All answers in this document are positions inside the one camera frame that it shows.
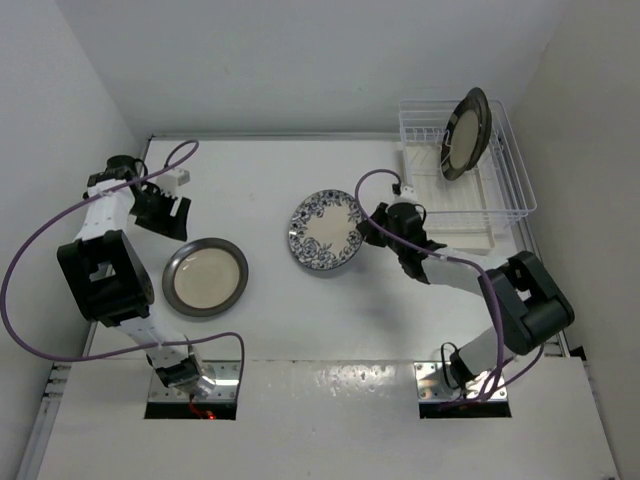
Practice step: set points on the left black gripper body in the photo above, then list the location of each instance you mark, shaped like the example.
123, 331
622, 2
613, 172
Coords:
153, 209

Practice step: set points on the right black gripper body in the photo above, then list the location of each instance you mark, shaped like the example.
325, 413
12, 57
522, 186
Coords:
387, 240

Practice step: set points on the blue floral plate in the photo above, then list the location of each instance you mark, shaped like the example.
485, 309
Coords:
322, 232

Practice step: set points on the grey rim plate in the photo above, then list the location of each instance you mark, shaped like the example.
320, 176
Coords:
485, 126
205, 278

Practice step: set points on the dark patterned rim plate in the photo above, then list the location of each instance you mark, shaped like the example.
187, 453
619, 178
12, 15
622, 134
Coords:
459, 139

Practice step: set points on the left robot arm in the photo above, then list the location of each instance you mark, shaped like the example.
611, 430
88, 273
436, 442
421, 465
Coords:
107, 278

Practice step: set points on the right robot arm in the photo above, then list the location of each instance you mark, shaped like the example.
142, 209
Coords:
525, 304

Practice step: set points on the white drip tray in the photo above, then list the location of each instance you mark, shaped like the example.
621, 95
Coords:
458, 212

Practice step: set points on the white front board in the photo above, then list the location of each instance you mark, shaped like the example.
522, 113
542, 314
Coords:
316, 420

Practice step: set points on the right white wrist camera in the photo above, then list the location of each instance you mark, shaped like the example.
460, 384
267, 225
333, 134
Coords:
403, 193

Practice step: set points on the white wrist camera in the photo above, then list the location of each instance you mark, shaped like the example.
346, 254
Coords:
169, 182
403, 193

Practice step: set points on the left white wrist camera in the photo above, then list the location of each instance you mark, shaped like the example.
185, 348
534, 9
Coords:
169, 182

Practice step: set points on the white wire dish rack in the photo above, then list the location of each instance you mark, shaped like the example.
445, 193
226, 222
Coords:
424, 122

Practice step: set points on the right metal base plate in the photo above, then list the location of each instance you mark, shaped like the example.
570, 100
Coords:
432, 388

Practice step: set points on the metal base plate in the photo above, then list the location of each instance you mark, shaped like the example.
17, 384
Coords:
219, 385
432, 388

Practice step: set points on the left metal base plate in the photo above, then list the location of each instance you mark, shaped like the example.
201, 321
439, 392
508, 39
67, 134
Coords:
219, 385

